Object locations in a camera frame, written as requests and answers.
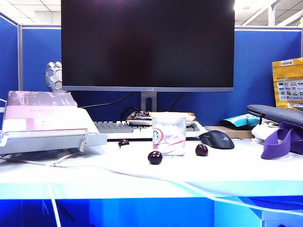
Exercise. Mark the dark red cherry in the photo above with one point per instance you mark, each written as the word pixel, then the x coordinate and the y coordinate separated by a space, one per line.
pixel 201 150
pixel 155 158
pixel 123 143

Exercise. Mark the patterned plate with food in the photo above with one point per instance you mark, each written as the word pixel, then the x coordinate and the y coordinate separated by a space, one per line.
pixel 139 118

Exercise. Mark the clear glass with red ribbon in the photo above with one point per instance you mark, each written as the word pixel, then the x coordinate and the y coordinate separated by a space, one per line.
pixel 168 134

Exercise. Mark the white grey keyboard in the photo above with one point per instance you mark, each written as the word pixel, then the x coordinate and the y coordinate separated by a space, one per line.
pixel 113 128

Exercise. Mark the black computer monitor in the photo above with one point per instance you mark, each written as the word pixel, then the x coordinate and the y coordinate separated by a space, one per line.
pixel 146 45

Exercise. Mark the black computer mouse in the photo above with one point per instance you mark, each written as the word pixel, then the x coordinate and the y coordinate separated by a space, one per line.
pixel 217 140

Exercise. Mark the blue white packet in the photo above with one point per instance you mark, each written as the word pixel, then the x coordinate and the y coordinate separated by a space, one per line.
pixel 236 121

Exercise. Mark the brown cardboard board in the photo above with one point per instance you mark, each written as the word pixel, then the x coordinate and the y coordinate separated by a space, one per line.
pixel 239 134

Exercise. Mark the pink book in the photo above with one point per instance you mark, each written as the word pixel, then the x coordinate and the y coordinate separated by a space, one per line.
pixel 47 113

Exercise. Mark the white geometric figurine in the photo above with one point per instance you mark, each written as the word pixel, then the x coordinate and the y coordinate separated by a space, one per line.
pixel 54 75

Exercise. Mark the white cloth bundle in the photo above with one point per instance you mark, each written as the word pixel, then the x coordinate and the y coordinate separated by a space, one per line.
pixel 260 132

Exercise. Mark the blue partition panel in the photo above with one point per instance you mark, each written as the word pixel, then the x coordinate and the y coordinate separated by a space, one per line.
pixel 40 52
pixel 8 54

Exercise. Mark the grey laptop sleeve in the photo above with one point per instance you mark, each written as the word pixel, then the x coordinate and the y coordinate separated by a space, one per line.
pixel 279 113

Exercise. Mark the yellow printed bag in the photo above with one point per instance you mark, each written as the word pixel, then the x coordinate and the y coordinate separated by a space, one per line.
pixel 287 82

